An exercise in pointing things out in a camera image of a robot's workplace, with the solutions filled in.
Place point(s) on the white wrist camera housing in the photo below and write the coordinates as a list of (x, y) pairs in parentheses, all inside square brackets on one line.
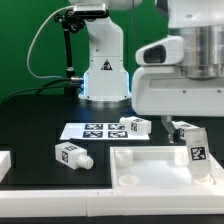
[(167, 51)]

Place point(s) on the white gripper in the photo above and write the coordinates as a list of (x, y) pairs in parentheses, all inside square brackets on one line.
[(162, 90)]

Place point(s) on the white sheet with tags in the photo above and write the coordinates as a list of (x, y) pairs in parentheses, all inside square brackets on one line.
[(98, 131)]

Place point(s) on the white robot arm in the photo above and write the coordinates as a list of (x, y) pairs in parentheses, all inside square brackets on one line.
[(200, 23)]

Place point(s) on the white front barrier wall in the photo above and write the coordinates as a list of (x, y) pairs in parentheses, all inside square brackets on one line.
[(69, 203)]

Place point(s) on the white square tabletop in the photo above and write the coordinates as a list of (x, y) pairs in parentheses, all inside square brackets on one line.
[(158, 166)]

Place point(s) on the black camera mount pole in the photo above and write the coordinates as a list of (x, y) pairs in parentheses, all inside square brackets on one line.
[(70, 24)]

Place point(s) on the white left barrier block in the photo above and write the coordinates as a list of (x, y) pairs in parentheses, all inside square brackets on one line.
[(5, 163)]

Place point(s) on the black camera on mount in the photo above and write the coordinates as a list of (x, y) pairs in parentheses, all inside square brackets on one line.
[(99, 10)]

